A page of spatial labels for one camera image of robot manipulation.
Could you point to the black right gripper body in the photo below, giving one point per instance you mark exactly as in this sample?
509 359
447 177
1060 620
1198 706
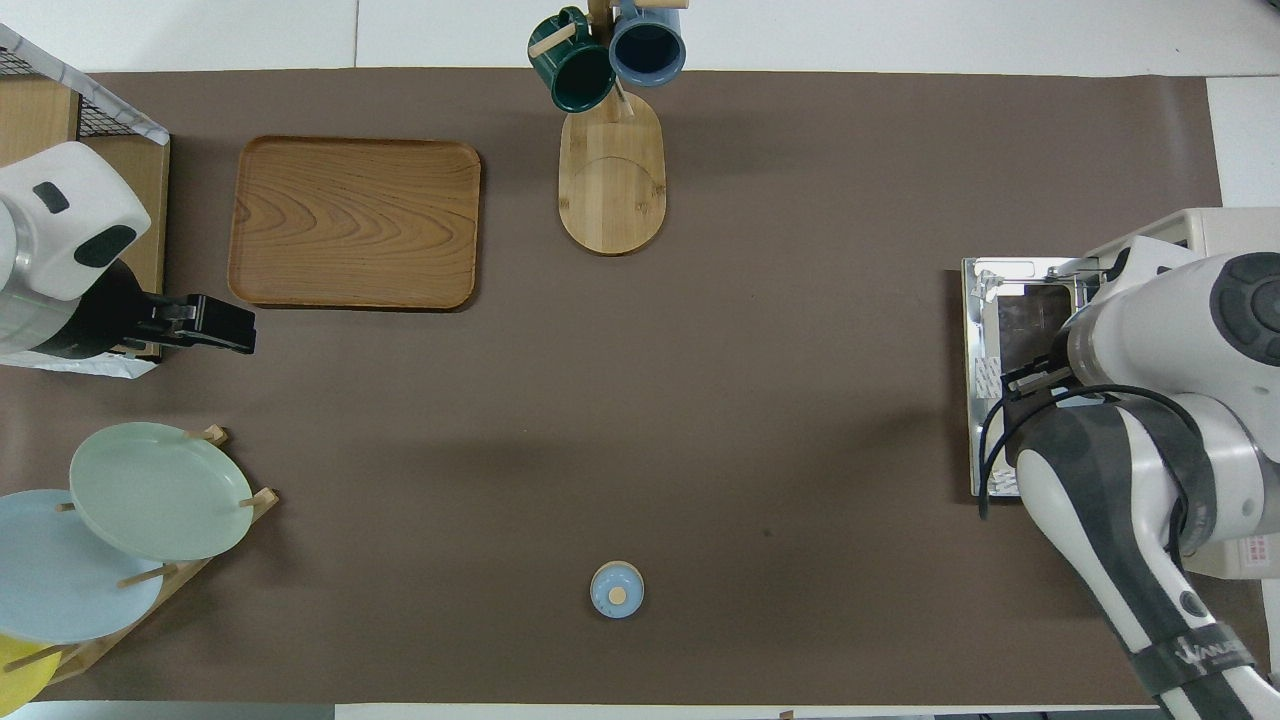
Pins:
220 325

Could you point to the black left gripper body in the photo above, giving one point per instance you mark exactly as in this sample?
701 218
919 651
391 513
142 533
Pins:
1062 360

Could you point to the cream toaster oven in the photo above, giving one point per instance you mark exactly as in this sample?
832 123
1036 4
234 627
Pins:
1020 320

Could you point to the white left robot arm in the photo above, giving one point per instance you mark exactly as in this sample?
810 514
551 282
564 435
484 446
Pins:
70 220

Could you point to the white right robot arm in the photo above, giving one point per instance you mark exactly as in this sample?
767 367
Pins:
1150 330

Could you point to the wooden serving tray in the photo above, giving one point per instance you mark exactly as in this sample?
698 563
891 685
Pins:
355 220

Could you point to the pale green racked plate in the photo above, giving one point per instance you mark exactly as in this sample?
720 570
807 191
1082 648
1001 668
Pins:
160 490

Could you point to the wooden plate rack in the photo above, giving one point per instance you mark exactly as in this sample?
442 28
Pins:
175 580

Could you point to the light blue racked plate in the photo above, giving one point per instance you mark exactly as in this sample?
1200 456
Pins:
60 580

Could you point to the brown table mat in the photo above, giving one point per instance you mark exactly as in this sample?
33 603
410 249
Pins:
700 400

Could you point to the yellow racked plate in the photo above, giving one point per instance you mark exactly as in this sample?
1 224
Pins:
20 675

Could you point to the wooden mug tree stand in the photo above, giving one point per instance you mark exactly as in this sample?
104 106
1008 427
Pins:
612 180

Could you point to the dark green ceramic mug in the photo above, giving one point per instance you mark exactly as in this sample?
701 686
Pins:
575 70

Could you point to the blue ceramic mug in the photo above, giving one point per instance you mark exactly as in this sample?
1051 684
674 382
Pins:
647 45

